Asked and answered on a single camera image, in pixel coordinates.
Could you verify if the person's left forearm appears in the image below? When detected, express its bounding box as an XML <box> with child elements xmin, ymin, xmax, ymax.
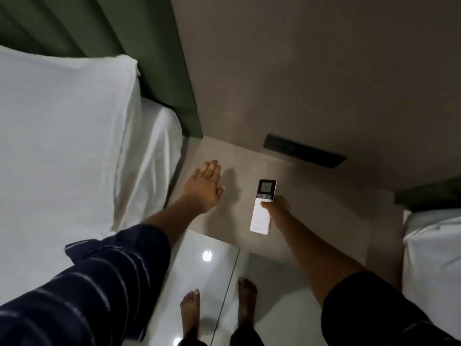
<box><xmin>140</xmin><ymin>194</ymin><xmax>202</xmax><ymax>249</ymax></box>

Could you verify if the person's foot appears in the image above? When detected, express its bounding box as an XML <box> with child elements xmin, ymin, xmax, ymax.
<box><xmin>237</xmin><ymin>277</ymin><xmax>258</xmax><ymax>327</ymax></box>
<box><xmin>180</xmin><ymin>289</ymin><xmax>201</xmax><ymax>340</ymax></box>

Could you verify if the person's left hand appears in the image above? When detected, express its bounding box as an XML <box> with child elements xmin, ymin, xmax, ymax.
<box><xmin>181</xmin><ymin>160</ymin><xmax>225</xmax><ymax>215</ymax></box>

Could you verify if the black wall switch panel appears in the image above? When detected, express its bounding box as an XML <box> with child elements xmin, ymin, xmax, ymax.
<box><xmin>263</xmin><ymin>133</ymin><xmax>347</xmax><ymax>169</ymax></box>

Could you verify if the white remote control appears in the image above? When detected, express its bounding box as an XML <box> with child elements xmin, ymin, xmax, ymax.
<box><xmin>249</xmin><ymin>179</ymin><xmax>277</xmax><ymax>235</ymax></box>

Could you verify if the person's right hand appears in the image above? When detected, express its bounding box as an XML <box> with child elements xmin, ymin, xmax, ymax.
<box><xmin>261</xmin><ymin>195</ymin><xmax>291</xmax><ymax>221</ymax></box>

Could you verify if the person's right foot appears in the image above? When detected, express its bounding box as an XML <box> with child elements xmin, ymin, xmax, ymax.
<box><xmin>237</xmin><ymin>277</ymin><xmax>258</xmax><ymax>327</ymax></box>

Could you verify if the person's left foot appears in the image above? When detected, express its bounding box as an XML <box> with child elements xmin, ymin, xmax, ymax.
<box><xmin>180</xmin><ymin>289</ymin><xmax>201</xmax><ymax>340</ymax></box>

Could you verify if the white bed sheet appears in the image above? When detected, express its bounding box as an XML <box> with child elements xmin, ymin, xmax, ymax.
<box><xmin>0</xmin><ymin>96</ymin><xmax>184</xmax><ymax>307</ymax></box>

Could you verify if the navy striped left sleeve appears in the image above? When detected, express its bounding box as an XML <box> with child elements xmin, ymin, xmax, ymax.
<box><xmin>0</xmin><ymin>224</ymin><xmax>172</xmax><ymax>346</ymax></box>

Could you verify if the white pillow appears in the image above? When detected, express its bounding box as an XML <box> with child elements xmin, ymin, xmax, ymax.
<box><xmin>0</xmin><ymin>45</ymin><xmax>141</xmax><ymax>235</ymax></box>

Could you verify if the dark right trouser leg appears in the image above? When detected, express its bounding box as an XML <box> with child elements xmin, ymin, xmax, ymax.
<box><xmin>229</xmin><ymin>323</ymin><xmax>266</xmax><ymax>346</ymax></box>

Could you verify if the dark right sleeve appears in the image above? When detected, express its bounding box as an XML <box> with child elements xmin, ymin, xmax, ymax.
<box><xmin>321</xmin><ymin>271</ymin><xmax>461</xmax><ymax>346</ymax></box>

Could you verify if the grey-brown nightstand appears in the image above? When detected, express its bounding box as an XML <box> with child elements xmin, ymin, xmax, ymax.
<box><xmin>167</xmin><ymin>136</ymin><xmax>406</xmax><ymax>289</ymax></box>

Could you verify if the person's right forearm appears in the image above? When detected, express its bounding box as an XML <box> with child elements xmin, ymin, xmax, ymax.
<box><xmin>272</xmin><ymin>211</ymin><xmax>369</xmax><ymax>307</ymax></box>

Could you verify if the green padded headboard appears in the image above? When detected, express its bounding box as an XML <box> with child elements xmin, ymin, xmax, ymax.
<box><xmin>394</xmin><ymin>176</ymin><xmax>461</xmax><ymax>213</ymax></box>
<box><xmin>0</xmin><ymin>0</ymin><xmax>203</xmax><ymax>139</ymax></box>

